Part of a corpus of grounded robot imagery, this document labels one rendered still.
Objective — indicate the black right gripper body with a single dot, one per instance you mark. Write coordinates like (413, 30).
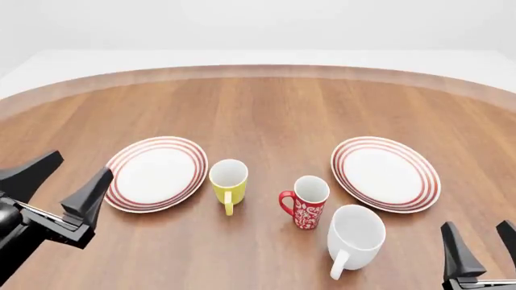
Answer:
(479, 284)

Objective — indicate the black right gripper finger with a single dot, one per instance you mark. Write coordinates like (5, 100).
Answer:
(459, 256)
(508, 238)

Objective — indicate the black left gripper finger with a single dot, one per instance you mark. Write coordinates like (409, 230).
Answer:
(88, 196)
(28, 175)

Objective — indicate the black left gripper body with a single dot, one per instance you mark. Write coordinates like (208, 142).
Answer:
(52, 226)

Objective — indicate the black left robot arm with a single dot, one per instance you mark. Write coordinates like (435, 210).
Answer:
(12, 238)

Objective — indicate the white plate with red rings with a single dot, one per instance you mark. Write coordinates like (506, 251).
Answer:
(385, 175)
(155, 175)

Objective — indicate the white mug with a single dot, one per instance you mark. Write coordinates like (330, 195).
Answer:
(354, 238)

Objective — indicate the yellow-green mug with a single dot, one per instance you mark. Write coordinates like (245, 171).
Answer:
(230, 184)

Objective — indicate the red patterned mug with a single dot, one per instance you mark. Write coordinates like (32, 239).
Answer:
(308, 211)

